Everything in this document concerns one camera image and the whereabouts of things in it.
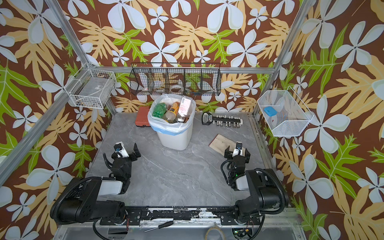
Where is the red plastic tool case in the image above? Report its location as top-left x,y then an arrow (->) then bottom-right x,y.
135,106 -> 150,128

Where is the black handle screwdriver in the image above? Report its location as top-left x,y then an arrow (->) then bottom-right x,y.
144,221 -> 174,233

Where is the black wire wall basket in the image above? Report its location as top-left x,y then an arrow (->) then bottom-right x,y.
128,63 -> 222,97

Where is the small green soda bottle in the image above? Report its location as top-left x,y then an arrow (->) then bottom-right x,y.
152,103 -> 168,119

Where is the orange label juice bottle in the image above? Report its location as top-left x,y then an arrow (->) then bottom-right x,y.
163,102 -> 180,124

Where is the pink label clear bottle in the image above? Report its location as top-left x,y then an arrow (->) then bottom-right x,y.
176,97 -> 192,123

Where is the tape roll front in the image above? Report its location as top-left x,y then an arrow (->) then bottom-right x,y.
205,227 -> 226,240

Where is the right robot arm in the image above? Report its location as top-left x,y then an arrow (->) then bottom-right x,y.
220,142 -> 289,224

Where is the socket set on rail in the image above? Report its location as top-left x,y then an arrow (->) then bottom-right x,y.
202,113 -> 244,128

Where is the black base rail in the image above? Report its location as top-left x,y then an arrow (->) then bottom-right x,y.
126,206 -> 261,227

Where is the blue object in basket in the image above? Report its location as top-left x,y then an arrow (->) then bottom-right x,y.
264,106 -> 278,117

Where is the white wire basket left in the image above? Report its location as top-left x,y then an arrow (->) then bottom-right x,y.
65,66 -> 116,109

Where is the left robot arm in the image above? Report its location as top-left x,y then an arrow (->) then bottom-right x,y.
50,142 -> 141,225

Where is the white mesh basket right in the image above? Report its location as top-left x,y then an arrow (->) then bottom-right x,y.
258,87 -> 315,138

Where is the white plastic trash bin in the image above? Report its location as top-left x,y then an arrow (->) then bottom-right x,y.
151,95 -> 196,151

